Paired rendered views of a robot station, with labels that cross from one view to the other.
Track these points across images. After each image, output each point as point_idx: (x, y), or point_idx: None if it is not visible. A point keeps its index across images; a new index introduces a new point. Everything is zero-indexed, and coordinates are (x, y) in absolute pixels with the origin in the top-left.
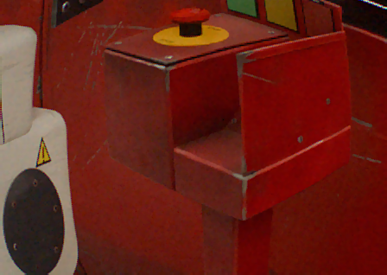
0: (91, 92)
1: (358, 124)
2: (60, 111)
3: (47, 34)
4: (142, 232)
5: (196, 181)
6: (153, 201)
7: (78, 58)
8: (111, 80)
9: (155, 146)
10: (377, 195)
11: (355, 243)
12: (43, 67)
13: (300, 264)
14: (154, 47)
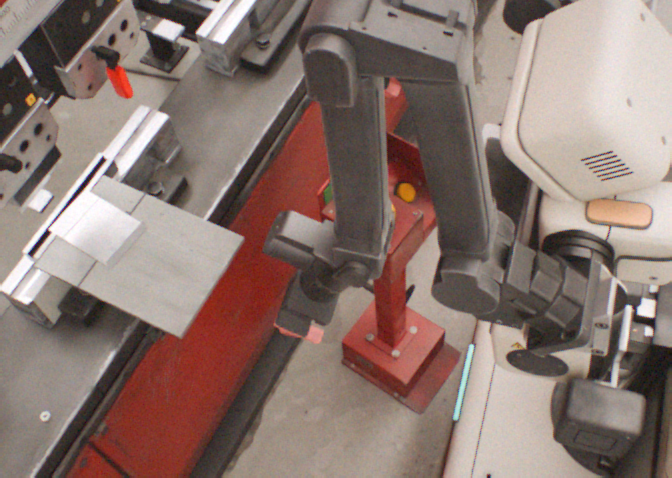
0: (173, 398)
1: (293, 185)
2: (153, 447)
3: (119, 449)
4: (216, 396)
5: (433, 225)
6: (218, 372)
7: (156, 405)
8: (396, 257)
9: (417, 242)
10: (309, 190)
11: None
12: (126, 463)
13: (286, 272)
14: (399, 224)
